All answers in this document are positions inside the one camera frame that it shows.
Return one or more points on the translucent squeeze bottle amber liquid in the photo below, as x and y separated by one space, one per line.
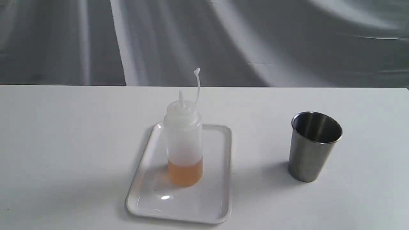
183 126

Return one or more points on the stainless steel cup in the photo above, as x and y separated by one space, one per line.
313 137

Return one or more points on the white plastic tray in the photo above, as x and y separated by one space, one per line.
152 195

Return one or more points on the grey fabric backdrop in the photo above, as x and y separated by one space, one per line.
236 43

